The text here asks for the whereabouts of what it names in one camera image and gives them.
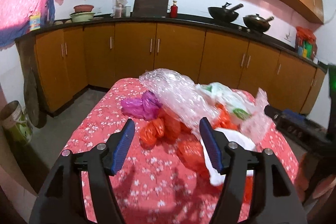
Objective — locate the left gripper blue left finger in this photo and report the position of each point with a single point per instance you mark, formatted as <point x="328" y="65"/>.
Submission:
<point x="118" y="145"/>

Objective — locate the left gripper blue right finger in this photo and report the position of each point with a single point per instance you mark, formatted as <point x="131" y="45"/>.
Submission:
<point x="222" y="157"/>

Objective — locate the white paper sheet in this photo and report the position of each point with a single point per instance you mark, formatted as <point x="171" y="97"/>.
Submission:
<point x="245" y="146"/>

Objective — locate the purple plastic bag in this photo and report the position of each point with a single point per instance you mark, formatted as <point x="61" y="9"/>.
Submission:
<point x="147" y="107"/>

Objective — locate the orange plastic bag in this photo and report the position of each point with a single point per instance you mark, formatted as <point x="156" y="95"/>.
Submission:
<point x="168" y="128"/>

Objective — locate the white green printed bag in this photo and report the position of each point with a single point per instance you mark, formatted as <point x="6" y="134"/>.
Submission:
<point x="237" y="105"/>

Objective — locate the clear bubble wrap sheet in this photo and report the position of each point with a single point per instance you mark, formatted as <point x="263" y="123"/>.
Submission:
<point x="178" y="93"/>

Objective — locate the red floral tablecloth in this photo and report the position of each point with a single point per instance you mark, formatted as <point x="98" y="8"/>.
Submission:
<point x="153" y="186"/>

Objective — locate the orange bag with bottles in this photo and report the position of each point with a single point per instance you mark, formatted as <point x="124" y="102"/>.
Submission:
<point x="305" y="43"/>

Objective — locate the wooden lower cabinets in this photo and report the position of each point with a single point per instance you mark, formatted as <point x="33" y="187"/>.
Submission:
<point x="60" y="62"/>

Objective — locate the bucket on floor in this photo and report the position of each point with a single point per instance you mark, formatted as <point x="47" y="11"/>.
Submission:
<point x="14" y="121"/>

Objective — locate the lidded black wok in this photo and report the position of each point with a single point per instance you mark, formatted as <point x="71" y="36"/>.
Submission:
<point x="257" y="23"/>

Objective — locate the clear jar with bag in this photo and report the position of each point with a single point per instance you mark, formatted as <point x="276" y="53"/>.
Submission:
<point x="120" y="9"/>

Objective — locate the green basin with red bowl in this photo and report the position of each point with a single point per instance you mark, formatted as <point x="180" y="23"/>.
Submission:
<point x="82" y="13"/>

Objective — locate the dark cutting board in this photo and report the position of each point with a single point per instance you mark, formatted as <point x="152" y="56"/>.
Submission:
<point x="150" y="8"/>

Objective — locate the red bottle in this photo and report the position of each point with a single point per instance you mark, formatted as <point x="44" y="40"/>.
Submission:
<point x="174" y="10"/>

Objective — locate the small colourful carton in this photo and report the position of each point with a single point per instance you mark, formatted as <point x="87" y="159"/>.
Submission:
<point x="35" y="21"/>

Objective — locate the black wok with handle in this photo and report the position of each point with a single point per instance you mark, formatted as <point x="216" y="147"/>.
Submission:
<point x="224" y="14"/>

